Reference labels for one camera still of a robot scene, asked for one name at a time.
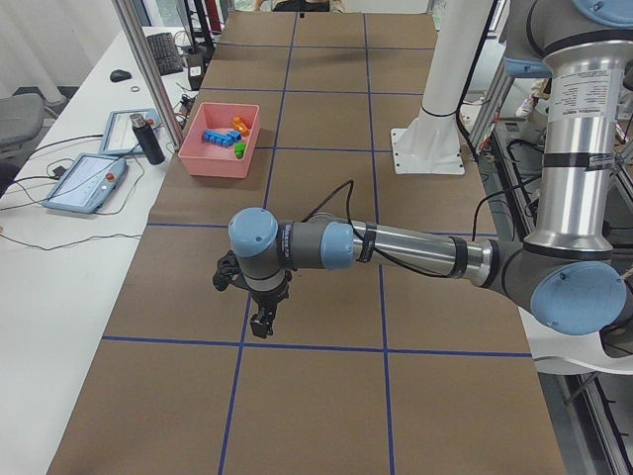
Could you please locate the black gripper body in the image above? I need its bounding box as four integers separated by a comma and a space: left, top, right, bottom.
213, 249, 292, 317

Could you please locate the green toy block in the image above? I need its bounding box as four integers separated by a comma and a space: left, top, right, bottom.
233, 142, 246, 159

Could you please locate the orange toy block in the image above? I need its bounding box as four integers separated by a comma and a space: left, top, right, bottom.
231, 117, 250, 137

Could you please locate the long blue toy block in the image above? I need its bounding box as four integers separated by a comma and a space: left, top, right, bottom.
202, 130, 234, 147

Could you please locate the small blue toy block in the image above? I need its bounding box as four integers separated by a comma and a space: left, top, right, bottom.
226, 131, 241, 142

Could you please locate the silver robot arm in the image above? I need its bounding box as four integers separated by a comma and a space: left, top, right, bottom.
213, 1, 632, 337

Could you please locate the pink plastic box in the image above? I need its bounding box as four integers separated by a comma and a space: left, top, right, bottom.
178, 102, 260, 178

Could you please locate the brown paper table mat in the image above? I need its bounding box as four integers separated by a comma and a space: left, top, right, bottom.
49, 13, 565, 474

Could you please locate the black keyboard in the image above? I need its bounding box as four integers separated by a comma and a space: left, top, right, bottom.
146, 33, 183, 76

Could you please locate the near teach pendant tablet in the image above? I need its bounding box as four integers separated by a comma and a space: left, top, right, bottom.
42, 153, 128, 214

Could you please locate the teach pendant tablet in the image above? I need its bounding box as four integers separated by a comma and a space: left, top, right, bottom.
99, 108, 159, 155
42, 153, 128, 214

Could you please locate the far teach pendant tablet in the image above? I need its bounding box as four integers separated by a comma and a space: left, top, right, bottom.
99, 108, 159, 155

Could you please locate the black water bottle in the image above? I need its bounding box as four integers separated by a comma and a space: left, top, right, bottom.
130, 113, 165, 165

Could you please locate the black computer mouse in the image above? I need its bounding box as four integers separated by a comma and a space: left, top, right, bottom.
109, 69, 132, 83

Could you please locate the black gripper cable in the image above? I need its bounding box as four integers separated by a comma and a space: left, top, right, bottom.
301, 179, 456, 278

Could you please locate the aluminium frame post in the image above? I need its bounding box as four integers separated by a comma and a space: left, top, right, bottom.
112, 0, 184, 150

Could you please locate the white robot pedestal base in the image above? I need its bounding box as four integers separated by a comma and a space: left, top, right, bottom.
391, 0, 496, 175

